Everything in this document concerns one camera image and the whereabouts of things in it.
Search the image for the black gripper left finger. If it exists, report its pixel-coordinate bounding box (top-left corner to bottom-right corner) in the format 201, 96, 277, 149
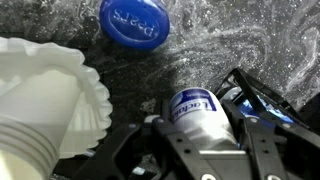
73, 99, 215, 180

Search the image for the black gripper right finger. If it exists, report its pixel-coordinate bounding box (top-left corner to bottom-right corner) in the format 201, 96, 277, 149
220, 99, 320, 180

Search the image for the small white pill bottle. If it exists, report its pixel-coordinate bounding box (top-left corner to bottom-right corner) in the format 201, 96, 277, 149
168, 87, 239, 152

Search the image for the blue plastic bottle cap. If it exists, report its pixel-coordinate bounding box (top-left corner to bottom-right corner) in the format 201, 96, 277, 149
98, 0, 171, 52

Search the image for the black wire rack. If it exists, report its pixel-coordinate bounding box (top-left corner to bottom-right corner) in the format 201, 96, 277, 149
214, 67, 320, 143

